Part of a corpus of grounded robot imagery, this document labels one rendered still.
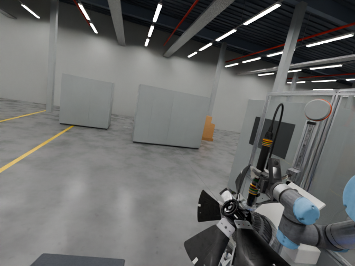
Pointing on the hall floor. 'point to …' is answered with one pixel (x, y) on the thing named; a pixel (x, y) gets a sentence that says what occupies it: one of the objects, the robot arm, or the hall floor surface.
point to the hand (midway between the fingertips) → (256, 167)
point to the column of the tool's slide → (305, 149)
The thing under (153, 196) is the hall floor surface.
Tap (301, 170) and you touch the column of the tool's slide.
